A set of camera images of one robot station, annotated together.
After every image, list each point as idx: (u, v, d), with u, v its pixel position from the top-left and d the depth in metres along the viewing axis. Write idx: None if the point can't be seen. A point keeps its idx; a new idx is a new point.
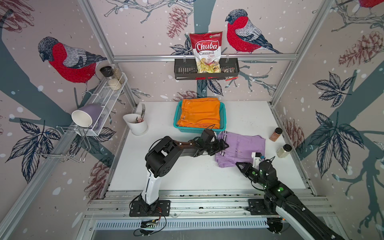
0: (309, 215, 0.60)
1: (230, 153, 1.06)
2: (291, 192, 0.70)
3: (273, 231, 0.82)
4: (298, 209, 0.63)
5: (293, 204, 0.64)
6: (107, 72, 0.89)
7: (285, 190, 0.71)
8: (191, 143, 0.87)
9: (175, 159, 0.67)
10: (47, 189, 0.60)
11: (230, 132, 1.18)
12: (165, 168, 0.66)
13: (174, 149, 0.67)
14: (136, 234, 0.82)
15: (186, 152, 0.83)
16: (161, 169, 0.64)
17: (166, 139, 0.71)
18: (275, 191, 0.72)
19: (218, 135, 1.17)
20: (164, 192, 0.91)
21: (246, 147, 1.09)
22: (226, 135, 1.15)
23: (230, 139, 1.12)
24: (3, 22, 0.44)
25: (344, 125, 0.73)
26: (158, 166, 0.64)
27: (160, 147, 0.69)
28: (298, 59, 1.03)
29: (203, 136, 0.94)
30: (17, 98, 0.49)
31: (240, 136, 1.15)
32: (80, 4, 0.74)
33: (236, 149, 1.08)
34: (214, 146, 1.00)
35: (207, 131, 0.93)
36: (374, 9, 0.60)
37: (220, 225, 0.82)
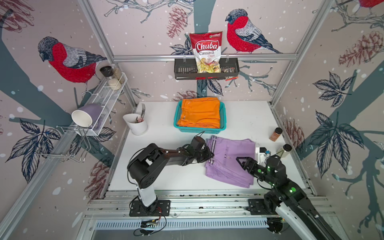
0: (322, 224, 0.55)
1: (219, 161, 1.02)
2: (304, 194, 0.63)
3: (273, 231, 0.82)
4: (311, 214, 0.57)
5: (305, 210, 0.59)
6: (107, 72, 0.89)
7: (296, 190, 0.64)
8: (181, 150, 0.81)
9: (160, 168, 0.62)
10: (47, 189, 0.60)
11: (219, 137, 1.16)
12: (149, 178, 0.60)
13: (160, 157, 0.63)
14: (136, 233, 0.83)
15: (174, 161, 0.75)
16: (144, 180, 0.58)
17: (152, 147, 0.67)
18: (285, 191, 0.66)
19: (207, 141, 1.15)
20: (164, 192, 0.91)
21: (235, 152, 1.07)
22: (215, 140, 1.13)
23: (219, 145, 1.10)
24: (3, 22, 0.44)
25: (344, 125, 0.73)
26: (141, 177, 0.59)
27: (144, 156, 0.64)
28: (298, 59, 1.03)
29: (194, 144, 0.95)
30: (17, 98, 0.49)
31: (229, 140, 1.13)
32: (80, 4, 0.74)
33: (226, 154, 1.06)
34: (204, 153, 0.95)
35: (197, 138, 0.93)
36: (374, 9, 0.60)
37: (220, 225, 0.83)
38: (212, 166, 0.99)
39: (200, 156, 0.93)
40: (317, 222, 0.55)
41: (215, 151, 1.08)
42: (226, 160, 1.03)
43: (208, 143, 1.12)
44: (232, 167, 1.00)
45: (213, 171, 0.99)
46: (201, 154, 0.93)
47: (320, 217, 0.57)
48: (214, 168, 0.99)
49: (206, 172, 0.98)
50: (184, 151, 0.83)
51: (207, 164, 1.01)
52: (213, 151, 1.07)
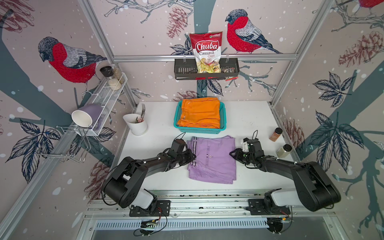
0: (282, 161, 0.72)
1: (201, 162, 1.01)
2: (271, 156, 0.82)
3: (273, 231, 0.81)
4: (273, 160, 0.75)
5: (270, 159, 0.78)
6: (107, 72, 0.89)
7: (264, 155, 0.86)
8: (161, 158, 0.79)
9: (140, 182, 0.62)
10: (47, 189, 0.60)
11: (199, 138, 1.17)
12: (130, 195, 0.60)
13: (137, 171, 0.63)
14: (136, 233, 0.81)
15: (155, 170, 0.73)
16: (124, 198, 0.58)
17: (125, 163, 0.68)
18: (260, 159, 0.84)
19: (188, 142, 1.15)
20: (164, 192, 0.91)
21: (216, 150, 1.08)
22: (196, 142, 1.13)
23: (200, 146, 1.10)
24: (3, 22, 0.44)
25: (344, 125, 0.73)
26: (120, 195, 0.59)
27: (118, 175, 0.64)
28: (298, 59, 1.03)
29: (174, 147, 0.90)
30: (17, 98, 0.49)
31: (209, 139, 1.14)
32: (80, 4, 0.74)
33: (207, 154, 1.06)
34: (186, 155, 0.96)
35: (177, 141, 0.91)
36: (374, 9, 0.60)
37: (220, 225, 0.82)
38: (195, 168, 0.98)
39: (183, 159, 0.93)
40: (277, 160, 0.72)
41: (197, 152, 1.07)
42: (208, 160, 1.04)
43: (189, 145, 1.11)
44: (214, 166, 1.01)
45: (196, 172, 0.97)
46: (183, 157, 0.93)
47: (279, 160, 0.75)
48: (197, 170, 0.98)
49: (189, 175, 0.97)
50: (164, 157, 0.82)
51: (189, 166, 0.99)
52: (195, 153, 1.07)
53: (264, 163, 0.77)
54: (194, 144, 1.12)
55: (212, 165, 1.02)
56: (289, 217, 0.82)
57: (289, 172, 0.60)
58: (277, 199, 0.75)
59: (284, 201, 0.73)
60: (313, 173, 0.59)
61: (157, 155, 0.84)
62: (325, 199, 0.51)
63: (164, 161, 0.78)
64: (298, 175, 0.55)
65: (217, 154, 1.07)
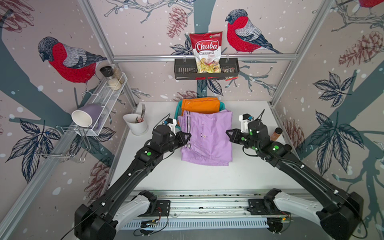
0: (308, 171, 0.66)
1: (195, 144, 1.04)
2: (290, 148, 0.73)
3: (273, 231, 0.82)
4: (297, 166, 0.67)
5: (291, 163, 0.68)
6: (107, 72, 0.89)
7: (280, 148, 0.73)
8: (132, 174, 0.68)
9: (110, 229, 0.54)
10: (47, 189, 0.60)
11: (192, 112, 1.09)
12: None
13: (96, 220, 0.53)
14: (136, 233, 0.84)
15: (131, 186, 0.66)
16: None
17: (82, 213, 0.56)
18: (270, 151, 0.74)
19: (180, 118, 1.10)
20: (164, 192, 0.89)
21: (211, 130, 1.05)
22: (189, 117, 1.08)
23: (194, 123, 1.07)
24: (3, 23, 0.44)
25: (344, 125, 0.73)
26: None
27: (81, 227, 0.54)
28: (298, 59, 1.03)
29: (156, 138, 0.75)
30: (17, 98, 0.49)
31: (203, 116, 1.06)
32: (80, 4, 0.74)
33: (201, 134, 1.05)
34: (175, 139, 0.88)
35: (157, 131, 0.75)
36: (374, 9, 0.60)
37: (220, 225, 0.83)
38: (188, 149, 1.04)
39: (173, 144, 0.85)
40: (303, 172, 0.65)
41: (191, 131, 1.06)
42: (202, 140, 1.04)
43: (181, 121, 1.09)
44: (209, 147, 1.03)
45: (190, 154, 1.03)
46: (173, 142, 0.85)
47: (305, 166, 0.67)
48: (191, 151, 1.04)
49: (182, 157, 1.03)
50: (138, 168, 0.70)
51: (184, 148, 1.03)
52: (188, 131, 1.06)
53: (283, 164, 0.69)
54: (187, 120, 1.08)
55: (206, 146, 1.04)
56: (289, 217, 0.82)
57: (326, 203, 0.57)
58: (279, 202, 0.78)
59: (287, 208, 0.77)
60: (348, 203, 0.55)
61: (130, 165, 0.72)
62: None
63: (138, 175, 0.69)
64: (346, 220, 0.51)
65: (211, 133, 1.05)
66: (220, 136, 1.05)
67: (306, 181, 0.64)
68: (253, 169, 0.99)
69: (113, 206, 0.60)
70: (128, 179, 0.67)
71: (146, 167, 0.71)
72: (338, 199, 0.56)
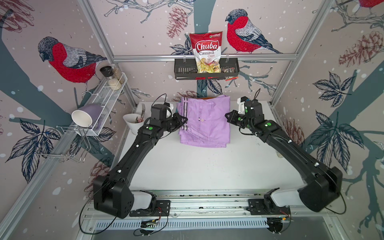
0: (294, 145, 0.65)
1: (193, 127, 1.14)
2: (279, 127, 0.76)
3: (273, 231, 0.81)
4: (284, 141, 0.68)
5: (279, 137, 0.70)
6: (107, 72, 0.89)
7: (272, 125, 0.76)
8: (139, 146, 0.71)
9: (128, 192, 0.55)
10: (47, 189, 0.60)
11: (190, 100, 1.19)
12: (126, 205, 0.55)
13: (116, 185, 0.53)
14: (136, 233, 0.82)
15: (141, 156, 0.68)
16: (122, 211, 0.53)
17: (99, 183, 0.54)
18: (262, 127, 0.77)
19: (179, 104, 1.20)
20: (164, 192, 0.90)
21: (208, 115, 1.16)
22: (186, 103, 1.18)
23: (192, 108, 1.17)
24: (3, 22, 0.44)
25: (344, 125, 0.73)
26: (116, 210, 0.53)
27: (100, 197, 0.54)
28: (298, 59, 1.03)
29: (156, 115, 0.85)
30: (17, 98, 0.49)
31: (200, 102, 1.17)
32: (80, 4, 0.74)
33: (199, 118, 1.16)
34: (173, 121, 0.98)
35: (155, 108, 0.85)
36: (374, 9, 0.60)
37: (220, 225, 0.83)
38: (187, 132, 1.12)
39: (170, 124, 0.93)
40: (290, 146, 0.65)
41: (189, 116, 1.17)
42: (200, 123, 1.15)
43: (180, 107, 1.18)
44: (207, 131, 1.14)
45: (188, 137, 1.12)
46: (171, 123, 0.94)
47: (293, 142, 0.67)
48: (189, 134, 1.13)
49: (181, 139, 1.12)
50: (144, 139, 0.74)
51: (181, 130, 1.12)
52: (187, 116, 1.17)
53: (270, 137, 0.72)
54: (186, 107, 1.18)
55: (205, 129, 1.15)
56: (289, 217, 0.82)
57: (305, 174, 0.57)
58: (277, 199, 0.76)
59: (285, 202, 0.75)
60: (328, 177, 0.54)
61: (136, 139, 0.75)
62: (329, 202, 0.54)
63: (145, 145, 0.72)
64: (320, 188, 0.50)
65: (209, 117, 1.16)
66: (217, 120, 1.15)
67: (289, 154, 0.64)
68: (253, 169, 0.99)
69: (130, 172, 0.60)
70: (137, 149, 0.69)
71: (150, 138, 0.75)
72: (319, 170, 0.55)
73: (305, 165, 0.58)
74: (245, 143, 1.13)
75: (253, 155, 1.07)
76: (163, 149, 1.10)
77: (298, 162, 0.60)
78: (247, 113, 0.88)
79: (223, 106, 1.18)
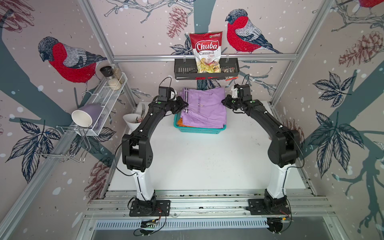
0: (269, 115, 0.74)
1: (194, 110, 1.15)
2: (261, 103, 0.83)
3: (273, 231, 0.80)
4: (261, 112, 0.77)
5: (258, 109, 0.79)
6: (107, 72, 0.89)
7: (255, 102, 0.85)
8: (153, 114, 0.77)
9: (150, 146, 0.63)
10: (47, 188, 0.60)
11: (190, 90, 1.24)
12: (148, 158, 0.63)
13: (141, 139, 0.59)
14: (136, 233, 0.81)
15: (156, 122, 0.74)
16: (146, 161, 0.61)
17: (125, 139, 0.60)
18: (248, 103, 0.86)
19: (180, 93, 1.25)
20: (164, 192, 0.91)
21: (208, 101, 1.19)
22: (187, 92, 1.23)
23: (192, 95, 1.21)
24: (3, 23, 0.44)
25: (344, 125, 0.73)
26: (141, 160, 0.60)
27: (128, 151, 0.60)
28: (298, 59, 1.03)
29: (162, 93, 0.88)
30: (17, 98, 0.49)
31: (200, 91, 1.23)
32: (80, 4, 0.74)
33: (199, 104, 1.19)
34: (177, 104, 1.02)
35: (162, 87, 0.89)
36: (374, 9, 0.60)
37: (220, 225, 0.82)
38: (189, 114, 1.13)
39: (175, 107, 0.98)
40: (264, 115, 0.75)
41: (190, 101, 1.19)
42: (200, 108, 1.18)
43: (181, 96, 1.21)
44: (207, 113, 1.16)
45: (189, 118, 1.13)
46: (175, 105, 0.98)
47: (268, 113, 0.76)
48: (190, 116, 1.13)
49: (182, 120, 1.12)
50: (156, 109, 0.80)
51: (183, 113, 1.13)
52: (187, 101, 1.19)
53: (252, 110, 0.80)
54: (187, 95, 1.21)
55: (205, 112, 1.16)
56: (289, 217, 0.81)
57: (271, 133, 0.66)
58: (270, 187, 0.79)
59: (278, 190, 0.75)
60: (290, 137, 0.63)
61: (149, 109, 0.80)
62: (288, 158, 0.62)
63: (158, 113, 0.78)
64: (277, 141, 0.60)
65: (208, 103, 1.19)
66: (215, 105, 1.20)
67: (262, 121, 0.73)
68: (253, 169, 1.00)
69: (149, 131, 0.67)
70: (151, 116, 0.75)
71: (161, 109, 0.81)
72: (282, 130, 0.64)
73: (272, 127, 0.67)
74: (245, 143, 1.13)
75: (253, 155, 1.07)
76: (163, 149, 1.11)
77: (267, 126, 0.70)
78: (238, 94, 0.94)
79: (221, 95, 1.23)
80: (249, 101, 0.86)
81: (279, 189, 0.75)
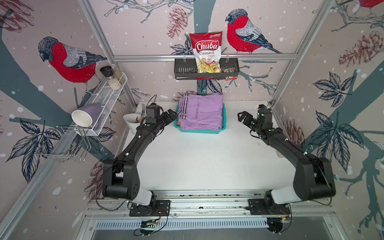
0: (291, 143, 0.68)
1: (191, 116, 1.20)
2: (281, 132, 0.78)
3: (273, 231, 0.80)
4: (282, 139, 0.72)
5: (279, 137, 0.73)
6: (107, 72, 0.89)
7: (275, 130, 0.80)
8: (142, 135, 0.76)
9: (136, 172, 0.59)
10: (47, 189, 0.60)
11: (190, 95, 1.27)
12: (134, 187, 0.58)
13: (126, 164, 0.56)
14: (136, 233, 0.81)
15: (144, 144, 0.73)
16: (131, 192, 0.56)
17: (108, 165, 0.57)
18: (267, 131, 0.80)
19: (180, 99, 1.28)
20: (164, 192, 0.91)
21: (206, 107, 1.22)
22: (187, 98, 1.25)
23: (191, 101, 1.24)
24: (3, 22, 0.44)
25: (344, 125, 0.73)
26: (125, 190, 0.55)
27: (110, 179, 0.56)
28: (298, 59, 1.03)
29: (150, 114, 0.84)
30: (17, 98, 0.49)
31: (198, 96, 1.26)
32: (80, 4, 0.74)
33: (197, 109, 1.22)
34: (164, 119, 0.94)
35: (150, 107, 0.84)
36: (374, 9, 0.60)
37: (220, 225, 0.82)
38: (186, 120, 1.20)
39: (163, 123, 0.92)
40: (285, 142, 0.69)
41: (188, 107, 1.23)
42: (198, 114, 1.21)
43: (180, 102, 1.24)
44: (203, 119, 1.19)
45: (186, 124, 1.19)
46: (163, 123, 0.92)
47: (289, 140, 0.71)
48: (187, 122, 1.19)
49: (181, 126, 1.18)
50: (145, 131, 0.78)
51: (181, 120, 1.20)
52: (186, 108, 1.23)
53: (270, 137, 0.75)
54: (186, 100, 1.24)
55: (202, 118, 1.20)
56: (289, 217, 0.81)
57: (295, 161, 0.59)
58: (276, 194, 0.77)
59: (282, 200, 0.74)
60: (319, 167, 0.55)
61: (137, 132, 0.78)
62: (321, 193, 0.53)
63: (146, 136, 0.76)
64: (304, 171, 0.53)
65: (206, 109, 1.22)
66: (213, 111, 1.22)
67: (284, 149, 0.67)
68: (253, 169, 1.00)
69: (135, 155, 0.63)
70: (139, 140, 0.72)
71: (150, 132, 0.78)
72: (308, 158, 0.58)
73: (294, 154, 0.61)
74: (245, 143, 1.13)
75: (253, 155, 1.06)
76: (163, 150, 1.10)
77: (289, 153, 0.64)
78: (259, 119, 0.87)
79: (219, 100, 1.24)
80: (268, 129, 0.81)
81: (284, 200, 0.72)
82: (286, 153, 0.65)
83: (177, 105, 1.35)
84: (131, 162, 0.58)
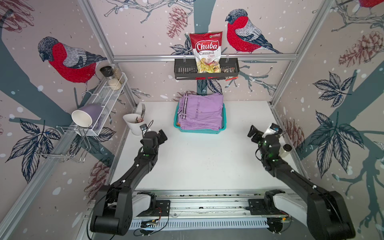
0: (297, 175, 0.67)
1: (191, 116, 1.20)
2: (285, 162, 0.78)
3: (273, 231, 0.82)
4: (288, 170, 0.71)
5: (284, 168, 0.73)
6: (107, 72, 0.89)
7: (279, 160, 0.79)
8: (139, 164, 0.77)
9: (130, 203, 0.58)
10: (47, 189, 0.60)
11: (190, 95, 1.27)
12: (126, 219, 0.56)
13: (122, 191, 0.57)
14: (136, 233, 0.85)
15: (140, 175, 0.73)
16: (121, 225, 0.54)
17: (104, 193, 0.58)
18: (271, 162, 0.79)
19: (180, 99, 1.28)
20: (164, 192, 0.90)
21: (206, 107, 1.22)
22: (187, 98, 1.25)
23: (191, 101, 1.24)
24: (3, 22, 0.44)
25: (344, 125, 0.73)
26: (116, 222, 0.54)
27: (101, 210, 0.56)
28: (298, 59, 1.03)
29: (147, 143, 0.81)
30: (17, 98, 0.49)
31: (198, 96, 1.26)
32: (80, 4, 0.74)
33: (197, 109, 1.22)
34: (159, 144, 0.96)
35: (147, 137, 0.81)
36: (374, 10, 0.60)
37: (220, 225, 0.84)
38: (186, 119, 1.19)
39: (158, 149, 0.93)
40: (292, 174, 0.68)
41: (188, 107, 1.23)
42: (198, 114, 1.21)
43: (180, 102, 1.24)
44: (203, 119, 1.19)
45: (186, 124, 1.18)
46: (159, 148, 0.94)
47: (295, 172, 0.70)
48: (187, 122, 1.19)
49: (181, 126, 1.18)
50: (143, 160, 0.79)
51: (181, 119, 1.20)
52: (186, 108, 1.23)
53: (276, 169, 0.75)
54: (186, 100, 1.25)
55: (202, 118, 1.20)
56: (289, 217, 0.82)
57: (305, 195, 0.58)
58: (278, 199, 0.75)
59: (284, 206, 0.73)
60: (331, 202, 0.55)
61: (135, 161, 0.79)
62: (338, 234, 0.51)
63: (144, 165, 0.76)
64: (316, 208, 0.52)
65: (206, 109, 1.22)
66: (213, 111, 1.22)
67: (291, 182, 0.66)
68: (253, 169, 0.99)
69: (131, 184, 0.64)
70: (137, 169, 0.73)
71: (148, 161, 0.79)
72: (318, 193, 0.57)
73: (304, 187, 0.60)
74: (244, 143, 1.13)
75: (253, 155, 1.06)
76: (163, 150, 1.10)
77: (298, 188, 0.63)
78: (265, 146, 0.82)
79: (219, 100, 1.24)
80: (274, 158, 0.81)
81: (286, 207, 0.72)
82: (294, 186, 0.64)
83: (177, 105, 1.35)
84: (127, 189, 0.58)
